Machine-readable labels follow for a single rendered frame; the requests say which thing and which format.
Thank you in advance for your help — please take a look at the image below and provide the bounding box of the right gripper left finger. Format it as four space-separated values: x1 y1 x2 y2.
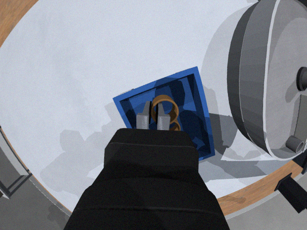
137 100 152 129

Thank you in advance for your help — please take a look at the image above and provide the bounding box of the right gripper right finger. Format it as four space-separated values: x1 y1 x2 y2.
157 102 172 130

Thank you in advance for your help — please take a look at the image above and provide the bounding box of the bronze bushing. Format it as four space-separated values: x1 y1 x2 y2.
168 120 182 133
150 94 180 123

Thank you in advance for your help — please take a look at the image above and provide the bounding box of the blue crate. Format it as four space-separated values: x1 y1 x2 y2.
112 66 216 162

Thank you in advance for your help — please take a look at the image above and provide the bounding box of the grey turntable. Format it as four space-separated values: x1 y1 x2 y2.
226 0 307 162

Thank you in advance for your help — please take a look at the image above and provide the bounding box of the white table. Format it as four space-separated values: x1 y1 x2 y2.
0 0 307 217

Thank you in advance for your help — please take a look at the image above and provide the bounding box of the black box pedestal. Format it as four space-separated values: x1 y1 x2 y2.
275 171 307 214

